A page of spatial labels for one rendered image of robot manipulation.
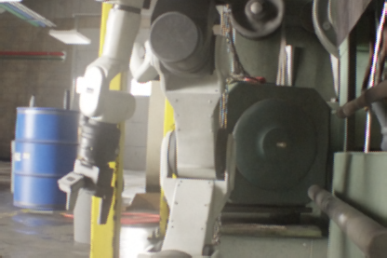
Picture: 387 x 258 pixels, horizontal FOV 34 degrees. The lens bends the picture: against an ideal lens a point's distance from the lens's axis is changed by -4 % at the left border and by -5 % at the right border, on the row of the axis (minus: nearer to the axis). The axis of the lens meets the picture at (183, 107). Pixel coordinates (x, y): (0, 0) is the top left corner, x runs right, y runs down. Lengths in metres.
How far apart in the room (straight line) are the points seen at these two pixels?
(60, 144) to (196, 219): 4.06
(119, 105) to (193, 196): 0.42
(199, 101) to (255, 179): 0.78
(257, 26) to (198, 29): 1.87
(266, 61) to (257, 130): 1.02
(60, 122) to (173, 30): 4.33
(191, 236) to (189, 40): 0.53
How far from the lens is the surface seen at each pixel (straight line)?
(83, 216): 3.87
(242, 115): 2.37
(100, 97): 1.38
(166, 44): 1.39
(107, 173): 1.43
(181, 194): 1.74
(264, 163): 2.38
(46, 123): 5.65
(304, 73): 3.35
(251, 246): 2.60
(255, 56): 3.35
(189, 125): 1.70
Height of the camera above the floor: 0.59
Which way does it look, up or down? 4 degrees up
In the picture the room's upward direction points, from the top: 3 degrees clockwise
